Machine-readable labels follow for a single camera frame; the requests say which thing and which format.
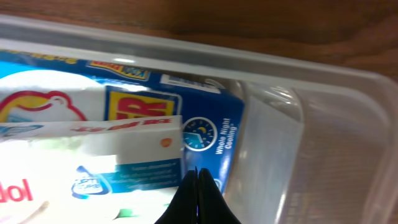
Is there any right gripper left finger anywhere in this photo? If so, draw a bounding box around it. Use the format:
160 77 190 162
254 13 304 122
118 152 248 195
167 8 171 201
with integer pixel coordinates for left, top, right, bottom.
155 169 198 224

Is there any clear plastic container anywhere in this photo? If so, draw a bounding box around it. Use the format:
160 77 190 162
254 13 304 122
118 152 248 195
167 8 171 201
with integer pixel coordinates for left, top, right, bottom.
1 15 397 223

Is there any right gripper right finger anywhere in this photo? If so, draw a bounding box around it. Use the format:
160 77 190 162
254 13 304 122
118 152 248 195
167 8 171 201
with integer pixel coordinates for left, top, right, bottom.
198 168 241 224

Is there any blue Kool Fever box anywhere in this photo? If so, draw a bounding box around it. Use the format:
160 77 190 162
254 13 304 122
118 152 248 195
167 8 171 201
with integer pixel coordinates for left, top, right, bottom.
1 50 244 190

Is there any white green medicine box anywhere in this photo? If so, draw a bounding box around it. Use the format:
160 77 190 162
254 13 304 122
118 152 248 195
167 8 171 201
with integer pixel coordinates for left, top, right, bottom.
1 116 183 223

